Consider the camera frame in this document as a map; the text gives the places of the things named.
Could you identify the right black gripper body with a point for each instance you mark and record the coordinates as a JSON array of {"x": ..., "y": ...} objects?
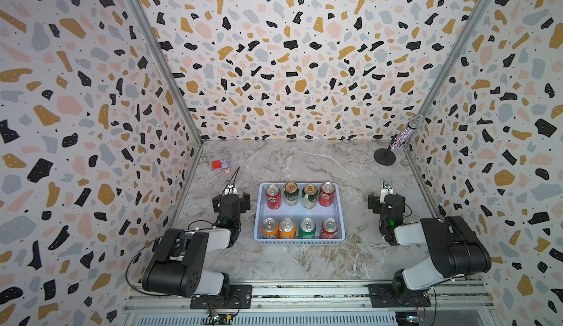
[{"x": 373, "y": 202}]

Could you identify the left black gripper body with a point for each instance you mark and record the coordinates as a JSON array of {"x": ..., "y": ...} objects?
[{"x": 245, "y": 201}]

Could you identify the red cola can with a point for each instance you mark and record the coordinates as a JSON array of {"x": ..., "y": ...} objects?
[
  {"x": 329, "y": 229},
  {"x": 273, "y": 197},
  {"x": 327, "y": 193}
]

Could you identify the green soda can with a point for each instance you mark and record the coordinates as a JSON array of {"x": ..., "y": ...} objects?
[{"x": 307, "y": 229}]

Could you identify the green white gold-top can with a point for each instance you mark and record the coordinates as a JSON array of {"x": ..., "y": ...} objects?
[{"x": 309, "y": 196}]

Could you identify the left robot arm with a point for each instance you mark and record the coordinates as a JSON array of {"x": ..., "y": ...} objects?
[{"x": 177, "y": 266}]

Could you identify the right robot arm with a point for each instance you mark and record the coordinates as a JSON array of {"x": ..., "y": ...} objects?
[{"x": 454, "y": 249}]

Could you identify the light blue plastic basket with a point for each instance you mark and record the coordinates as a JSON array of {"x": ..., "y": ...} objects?
[{"x": 298, "y": 213}]

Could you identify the small red toy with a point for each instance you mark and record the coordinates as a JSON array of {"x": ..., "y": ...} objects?
[{"x": 224, "y": 165}]

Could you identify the orange soda can front left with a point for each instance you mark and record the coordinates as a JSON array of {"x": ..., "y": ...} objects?
[{"x": 270, "y": 229}]

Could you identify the orange soda can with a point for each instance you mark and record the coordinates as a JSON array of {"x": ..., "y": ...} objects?
[
  {"x": 287, "y": 229},
  {"x": 270, "y": 229}
]

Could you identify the glitter microphone on stand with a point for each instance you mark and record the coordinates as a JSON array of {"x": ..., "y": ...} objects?
[{"x": 386, "y": 156}]

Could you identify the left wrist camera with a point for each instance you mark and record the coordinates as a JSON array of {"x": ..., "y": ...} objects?
[{"x": 230, "y": 189}]

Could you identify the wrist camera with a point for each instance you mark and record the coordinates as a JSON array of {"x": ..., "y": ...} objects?
[
  {"x": 386, "y": 190},
  {"x": 230, "y": 189}
]

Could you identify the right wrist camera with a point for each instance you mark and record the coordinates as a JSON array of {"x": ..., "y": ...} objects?
[{"x": 386, "y": 190}]

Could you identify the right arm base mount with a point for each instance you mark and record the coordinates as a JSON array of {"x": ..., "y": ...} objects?
[{"x": 389, "y": 295}]

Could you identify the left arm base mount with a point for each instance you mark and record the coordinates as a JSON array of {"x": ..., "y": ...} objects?
[{"x": 238, "y": 296}]

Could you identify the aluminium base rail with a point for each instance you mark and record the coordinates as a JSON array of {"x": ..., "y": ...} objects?
[{"x": 461, "y": 302}]

